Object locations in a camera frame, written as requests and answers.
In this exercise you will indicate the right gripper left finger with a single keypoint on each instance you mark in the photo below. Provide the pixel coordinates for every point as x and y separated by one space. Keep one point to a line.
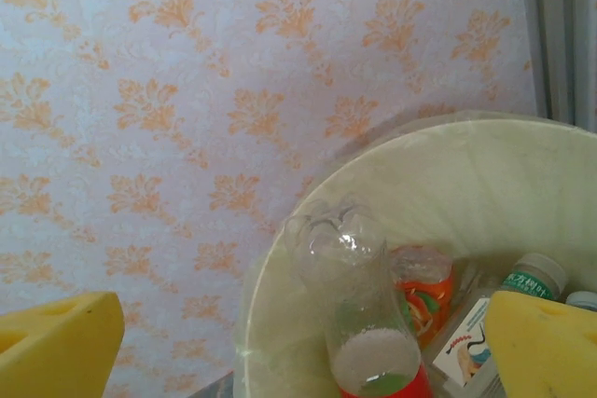
56 351

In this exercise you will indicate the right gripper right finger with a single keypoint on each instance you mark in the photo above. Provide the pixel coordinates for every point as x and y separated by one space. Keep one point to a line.
545 351

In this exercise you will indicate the blue label bottle white cap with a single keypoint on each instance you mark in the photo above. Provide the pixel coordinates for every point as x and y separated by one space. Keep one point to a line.
583 300

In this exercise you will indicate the square bottle green neck wrap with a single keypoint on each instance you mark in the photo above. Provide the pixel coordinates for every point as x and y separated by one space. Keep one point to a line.
466 337

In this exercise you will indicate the clear bottle orange cap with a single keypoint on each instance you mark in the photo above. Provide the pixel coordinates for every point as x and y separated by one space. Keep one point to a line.
429 295

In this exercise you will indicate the red label bottle red cap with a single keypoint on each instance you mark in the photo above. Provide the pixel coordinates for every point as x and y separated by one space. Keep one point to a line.
354 300

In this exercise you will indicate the yellowish clear bin liner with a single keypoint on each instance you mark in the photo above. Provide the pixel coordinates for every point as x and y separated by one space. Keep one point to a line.
513 211

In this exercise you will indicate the cream plastic bin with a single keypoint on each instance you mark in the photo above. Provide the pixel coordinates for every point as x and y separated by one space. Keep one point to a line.
420 160

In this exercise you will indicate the aluminium frame post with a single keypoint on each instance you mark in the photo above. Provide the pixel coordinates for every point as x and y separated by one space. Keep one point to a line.
559 34

